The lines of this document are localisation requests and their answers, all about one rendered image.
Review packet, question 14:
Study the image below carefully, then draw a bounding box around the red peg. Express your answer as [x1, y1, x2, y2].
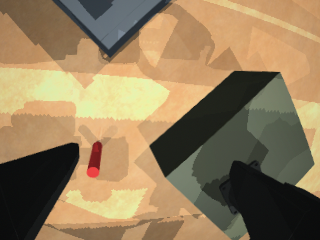
[87, 143, 103, 177]

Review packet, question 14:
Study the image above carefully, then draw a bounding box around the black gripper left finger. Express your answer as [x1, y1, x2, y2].
[0, 141, 80, 240]

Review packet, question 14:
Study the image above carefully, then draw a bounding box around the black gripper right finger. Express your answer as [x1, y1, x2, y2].
[229, 160, 320, 240]

